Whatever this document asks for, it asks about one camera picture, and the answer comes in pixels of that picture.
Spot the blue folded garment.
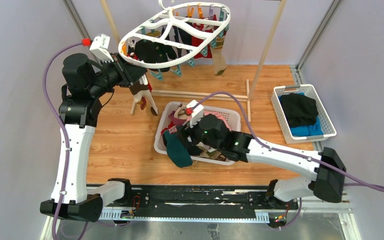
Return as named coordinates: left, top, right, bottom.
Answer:
left=286, top=93, right=324, bottom=137

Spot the black hanging sock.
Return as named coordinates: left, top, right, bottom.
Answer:
left=128, top=39, right=180, bottom=64

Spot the white round clip hanger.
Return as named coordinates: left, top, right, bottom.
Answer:
left=122, top=2, right=231, bottom=70

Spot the beige brown striped sock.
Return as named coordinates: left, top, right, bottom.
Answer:
left=129, top=74, right=159, bottom=116

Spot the white sock laundry basket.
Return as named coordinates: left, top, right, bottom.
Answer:
left=153, top=101, right=241, bottom=166

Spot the tan striped hanging sock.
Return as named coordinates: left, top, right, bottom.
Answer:
left=210, top=36, right=227, bottom=76

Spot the red hanging sock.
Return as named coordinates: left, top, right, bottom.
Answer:
left=191, top=14, right=218, bottom=60

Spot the wooden drying rack frame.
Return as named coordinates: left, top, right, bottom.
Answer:
left=100, top=0, right=286, bottom=121

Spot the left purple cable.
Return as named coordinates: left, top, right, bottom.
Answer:
left=42, top=41, right=90, bottom=240

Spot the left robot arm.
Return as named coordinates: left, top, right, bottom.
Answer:
left=39, top=53, right=147, bottom=222

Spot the white side basket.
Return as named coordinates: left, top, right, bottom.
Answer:
left=271, top=84, right=337, bottom=144

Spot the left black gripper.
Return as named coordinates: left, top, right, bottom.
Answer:
left=88, top=52, right=148, bottom=98

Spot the teal clip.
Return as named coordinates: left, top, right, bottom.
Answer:
left=149, top=69, right=164, bottom=81

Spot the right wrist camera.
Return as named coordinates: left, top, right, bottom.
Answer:
left=181, top=100, right=205, bottom=128

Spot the pink sock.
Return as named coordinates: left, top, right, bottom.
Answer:
left=207, top=112, right=232, bottom=131

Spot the dark teal sock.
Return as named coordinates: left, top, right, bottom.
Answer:
left=162, top=126, right=193, bottom=168

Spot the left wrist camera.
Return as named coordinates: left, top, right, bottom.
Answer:
left=81, top=33, right=114, bottom=63

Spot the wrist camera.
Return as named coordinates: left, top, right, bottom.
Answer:
left=81, top=33, right=114, bottom=63
left=181, top=100, right=205, bottom=128

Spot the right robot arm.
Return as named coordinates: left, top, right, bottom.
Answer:
left=179, top=114, right=346, bottom=209

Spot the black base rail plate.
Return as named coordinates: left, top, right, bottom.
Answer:
left=102, top=185, right=298, bottom=222

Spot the black folded garment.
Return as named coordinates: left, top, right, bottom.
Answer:
left=279, top=93, right=319, bottom=128

